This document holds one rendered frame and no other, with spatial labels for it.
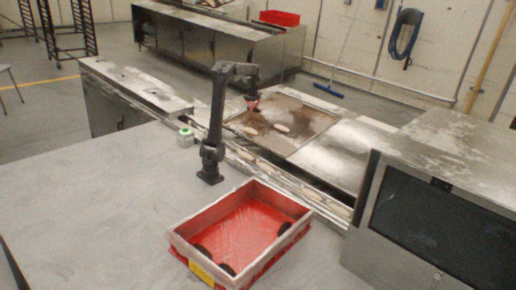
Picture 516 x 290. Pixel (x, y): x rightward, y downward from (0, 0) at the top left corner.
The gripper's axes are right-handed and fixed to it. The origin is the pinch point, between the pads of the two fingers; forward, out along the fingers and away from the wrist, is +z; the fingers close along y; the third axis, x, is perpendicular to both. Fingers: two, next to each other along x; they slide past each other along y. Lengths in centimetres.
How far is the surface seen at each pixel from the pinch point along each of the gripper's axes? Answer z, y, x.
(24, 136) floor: 82, 63, -243
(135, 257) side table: -1, 106, 35
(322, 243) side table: 8, 56, 79
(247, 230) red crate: 5, 70, 54
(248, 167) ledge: 4.9, 39.5, 29.2
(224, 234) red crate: 3, 78, 50
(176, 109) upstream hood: -0.6, 28.0, -35.8
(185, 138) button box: 1.5, 44.0, -11.0
